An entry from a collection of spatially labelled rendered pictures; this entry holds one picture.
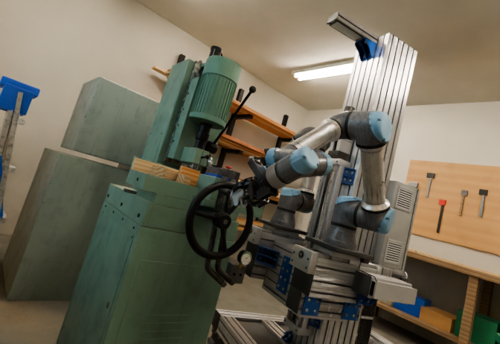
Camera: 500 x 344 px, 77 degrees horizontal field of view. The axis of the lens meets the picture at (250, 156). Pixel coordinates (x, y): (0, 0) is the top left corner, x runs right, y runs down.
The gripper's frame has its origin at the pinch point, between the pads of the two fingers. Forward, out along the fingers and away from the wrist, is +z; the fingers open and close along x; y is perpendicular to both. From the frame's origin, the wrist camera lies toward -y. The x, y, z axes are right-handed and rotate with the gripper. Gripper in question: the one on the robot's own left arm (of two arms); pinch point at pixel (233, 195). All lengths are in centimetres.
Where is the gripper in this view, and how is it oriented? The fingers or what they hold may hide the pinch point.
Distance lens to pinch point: 111.1
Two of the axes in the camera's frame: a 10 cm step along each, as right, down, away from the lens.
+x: 7.6, 2.7, 5.9
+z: -6.5, 4.4, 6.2
